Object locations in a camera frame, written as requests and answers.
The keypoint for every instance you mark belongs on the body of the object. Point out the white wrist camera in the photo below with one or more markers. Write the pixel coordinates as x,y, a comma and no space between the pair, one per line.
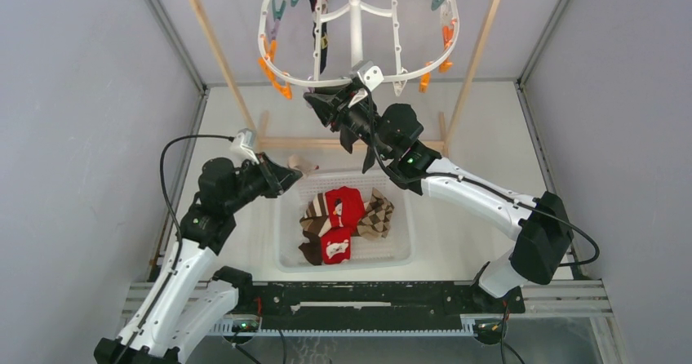
366,77
243,146

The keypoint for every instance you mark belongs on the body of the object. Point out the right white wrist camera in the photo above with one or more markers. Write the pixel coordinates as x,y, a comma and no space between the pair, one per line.
366,77

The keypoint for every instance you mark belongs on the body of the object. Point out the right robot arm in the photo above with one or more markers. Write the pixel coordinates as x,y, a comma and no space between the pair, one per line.
539,227

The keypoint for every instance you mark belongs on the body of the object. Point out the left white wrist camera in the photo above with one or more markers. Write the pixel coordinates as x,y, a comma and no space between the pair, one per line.
243,146

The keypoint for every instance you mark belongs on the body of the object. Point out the white cable duct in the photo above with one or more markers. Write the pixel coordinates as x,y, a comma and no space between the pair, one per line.
228,327

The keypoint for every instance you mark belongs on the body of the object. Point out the argyle brown sock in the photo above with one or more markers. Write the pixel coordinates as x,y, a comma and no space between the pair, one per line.
376,222

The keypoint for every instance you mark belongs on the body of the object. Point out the white plastic laundry basket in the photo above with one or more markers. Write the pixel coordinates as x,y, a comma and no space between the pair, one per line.
396,249

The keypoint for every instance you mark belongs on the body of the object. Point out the wooden drying rack frame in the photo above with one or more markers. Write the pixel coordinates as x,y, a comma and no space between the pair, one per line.
446,128

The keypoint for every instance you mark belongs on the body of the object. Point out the white oval clip hanger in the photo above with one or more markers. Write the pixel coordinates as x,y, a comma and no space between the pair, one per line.
272,14

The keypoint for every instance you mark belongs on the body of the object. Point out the brown white wavy sock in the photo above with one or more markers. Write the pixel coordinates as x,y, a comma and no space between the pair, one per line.
315,222

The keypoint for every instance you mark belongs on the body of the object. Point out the beige sock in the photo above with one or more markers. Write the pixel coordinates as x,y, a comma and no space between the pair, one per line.
301,164

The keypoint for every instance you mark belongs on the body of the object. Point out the brown striped sock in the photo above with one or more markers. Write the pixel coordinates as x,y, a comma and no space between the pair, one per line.
311,248

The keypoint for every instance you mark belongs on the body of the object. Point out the red sock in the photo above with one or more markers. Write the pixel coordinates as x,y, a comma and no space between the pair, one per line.
336,245
345,207

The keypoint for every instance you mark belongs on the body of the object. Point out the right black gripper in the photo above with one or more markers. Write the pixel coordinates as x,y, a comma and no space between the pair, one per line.
326,103

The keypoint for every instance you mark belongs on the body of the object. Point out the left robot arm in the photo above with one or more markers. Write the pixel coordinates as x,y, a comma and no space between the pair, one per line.
167,328

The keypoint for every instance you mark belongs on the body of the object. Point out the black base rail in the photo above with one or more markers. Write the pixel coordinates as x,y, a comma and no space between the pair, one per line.
387,304

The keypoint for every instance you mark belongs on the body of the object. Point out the santa pattern dark sock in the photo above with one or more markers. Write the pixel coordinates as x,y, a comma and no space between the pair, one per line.
320,31

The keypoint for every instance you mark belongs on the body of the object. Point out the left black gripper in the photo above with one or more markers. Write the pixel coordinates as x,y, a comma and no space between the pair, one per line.
280,178

